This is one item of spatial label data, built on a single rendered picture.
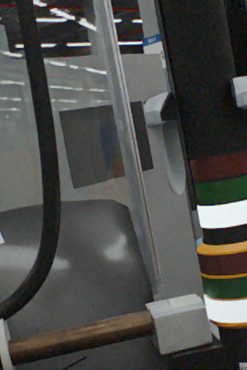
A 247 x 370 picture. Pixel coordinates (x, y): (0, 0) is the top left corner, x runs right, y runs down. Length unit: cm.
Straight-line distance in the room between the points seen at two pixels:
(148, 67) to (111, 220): 466
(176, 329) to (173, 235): 480
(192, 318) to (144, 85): 474
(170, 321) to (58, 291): 12
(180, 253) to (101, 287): 476
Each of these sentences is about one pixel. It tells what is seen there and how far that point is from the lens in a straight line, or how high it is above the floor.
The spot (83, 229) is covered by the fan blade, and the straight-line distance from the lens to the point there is 48.
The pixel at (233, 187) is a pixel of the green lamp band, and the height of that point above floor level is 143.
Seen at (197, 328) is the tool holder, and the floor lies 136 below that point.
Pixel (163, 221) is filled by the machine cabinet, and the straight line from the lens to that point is 505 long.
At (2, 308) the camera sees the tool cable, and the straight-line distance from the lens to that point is 34.
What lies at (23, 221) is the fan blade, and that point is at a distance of 49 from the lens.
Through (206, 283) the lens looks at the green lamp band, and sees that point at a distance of 35.
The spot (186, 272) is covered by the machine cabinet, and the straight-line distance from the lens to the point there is 526.
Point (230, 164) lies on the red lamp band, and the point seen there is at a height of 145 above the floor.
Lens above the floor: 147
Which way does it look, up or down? 4 degrees down
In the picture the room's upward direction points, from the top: 11 degrees counter-clockwise
